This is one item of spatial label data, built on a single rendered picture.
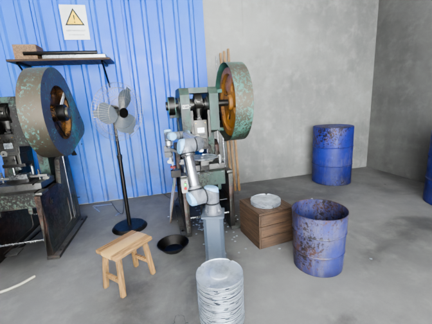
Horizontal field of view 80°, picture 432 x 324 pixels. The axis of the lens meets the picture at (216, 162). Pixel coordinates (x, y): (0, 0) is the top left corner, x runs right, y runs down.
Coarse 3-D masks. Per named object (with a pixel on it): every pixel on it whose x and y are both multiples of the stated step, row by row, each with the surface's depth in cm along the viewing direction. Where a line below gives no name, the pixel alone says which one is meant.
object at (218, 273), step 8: (208, 264) 168; (216, 264) 167; (224, 264) 167; (232, 264) 166; (200, 272) 161; (208, 272) 160; (216, 272) 159; (224, 272) 158; (232, 272) 159; (240, 272) 158; (200, 280) 153; (208, 280) 153; (216, 280) 152; (224, 280) 152; (232, 280) 151; (208, 288) 146; (216, 288) 146; (224, 288) 145
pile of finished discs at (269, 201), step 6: (252, 198) 257; (258, 198) 256; (264, 198) 253; (270, 198) 252; (276, 198) 253; (252, 204) 250; (258, 204) 241; (264, 204) 241; (270, 204) 238; (276, 204) 240
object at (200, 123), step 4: (196, 120) 266; (200, 120) 267; (204, 120) 269; (196, 124) 267; (200, 124) 268; (204, 124) 269; (196, 128) 268; (200, 128) 269; (204, 128) 270; (196, 132) 269; (200, 132) 270; (204, 132) 271; (200, 136) 271; (204, 136) 272; (204, 140) 270; (204, 144) 271; (208, 144) 275
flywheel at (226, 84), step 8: (224, 72) 277; (224, 80) 289; (232, 80) 266; (224, 88) 297; (232, 88) 273; (224, 96) 301; (232, 96) 272; (232, 104) 272; (224, 112) 307; (232, 112) 278; (224, 120) 304; (232, 120) 281; (224, 128) 303; (232, 128) 284
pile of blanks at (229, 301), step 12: (204, 288) 149; (228, 288) 146; (240, 288) 152; (204, 300) 151; (216, 300) 147; (228, 300) 147; (240, 300) 154; (204, 312) 153; (216, 312) 150; (228, 312) 149; (240, 312) 156
